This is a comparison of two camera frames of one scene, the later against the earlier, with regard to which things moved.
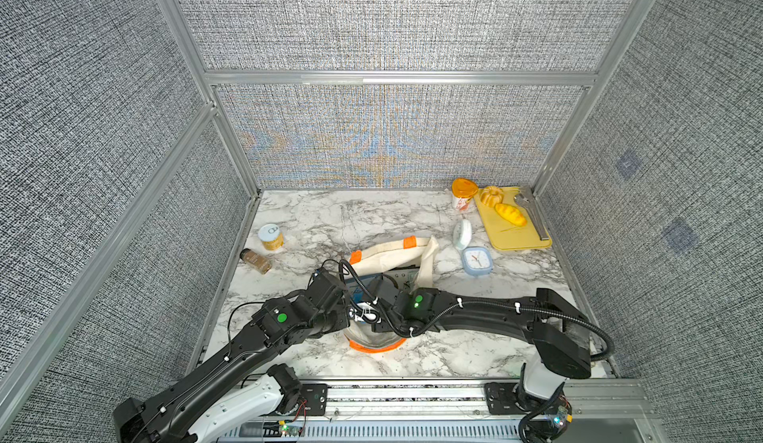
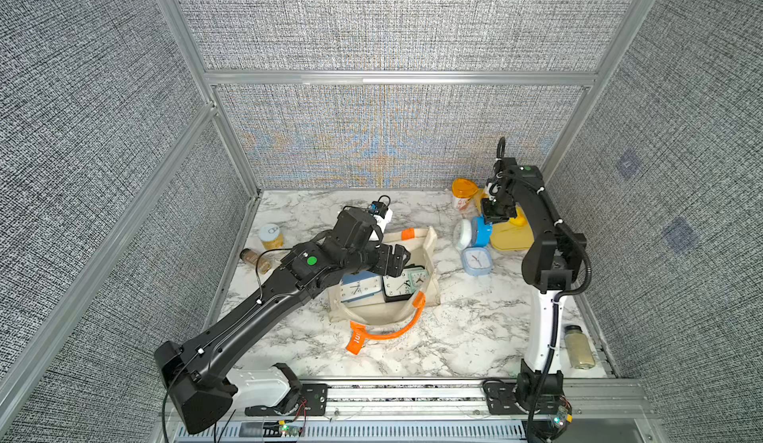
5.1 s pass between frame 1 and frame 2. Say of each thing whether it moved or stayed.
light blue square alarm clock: stayed
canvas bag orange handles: moved
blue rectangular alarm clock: stayed
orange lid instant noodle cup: stayed
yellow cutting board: stayed
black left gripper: moved
